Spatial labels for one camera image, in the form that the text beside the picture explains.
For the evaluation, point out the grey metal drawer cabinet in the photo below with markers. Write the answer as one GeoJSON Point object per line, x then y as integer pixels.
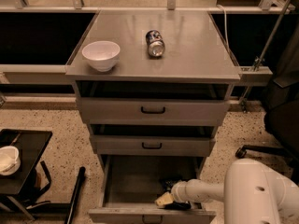
{"type": "Point", "coordinates": [195, 66]}

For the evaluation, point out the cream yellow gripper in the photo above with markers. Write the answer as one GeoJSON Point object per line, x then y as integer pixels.
{"type": "Point", "coordinates": [179, 191]}

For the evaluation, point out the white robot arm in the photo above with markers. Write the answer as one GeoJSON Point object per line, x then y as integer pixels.
{"type": "Point", "coordinates": [252, 193]}

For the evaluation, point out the black side table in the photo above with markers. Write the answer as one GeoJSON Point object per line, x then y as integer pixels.
{"type": "Point", "coordinates": [30, 145]}

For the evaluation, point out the blue chip bag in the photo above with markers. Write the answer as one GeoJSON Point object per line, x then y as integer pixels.
{"type": "Point", "coordinates": [167, 184]}

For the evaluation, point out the blue silver soda can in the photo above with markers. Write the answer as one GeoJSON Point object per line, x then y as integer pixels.
{"type": "Point", "coordinates": [155, 43]}

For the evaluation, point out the top grey drawer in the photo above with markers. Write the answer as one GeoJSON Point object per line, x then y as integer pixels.
{"type": "Point", "coordinates": [152, 112]}

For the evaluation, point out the white ceramic bowl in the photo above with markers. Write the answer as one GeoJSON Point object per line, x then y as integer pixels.
{"type": "Point", "coordinates": [102, 55]}

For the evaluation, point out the white cup on table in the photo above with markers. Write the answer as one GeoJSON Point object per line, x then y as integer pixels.
{"type": "Point", "coordinates": [10, 161]}

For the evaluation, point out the middle grey drawer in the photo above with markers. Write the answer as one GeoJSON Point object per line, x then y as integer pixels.
{"type": "Point", "coordinates": [152, 146]}

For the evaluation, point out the bottom grey open drawer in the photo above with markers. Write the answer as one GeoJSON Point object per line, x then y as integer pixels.
{"type": "Point", "coordinates": [133, 183]}

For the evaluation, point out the black floor pole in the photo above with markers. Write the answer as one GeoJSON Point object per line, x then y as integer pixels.
{"type": "Point", "coordinates": [74, 199]}

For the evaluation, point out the black office chair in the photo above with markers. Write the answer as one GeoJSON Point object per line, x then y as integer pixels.
{"type": "Point", "coordinates": [281, 103]}

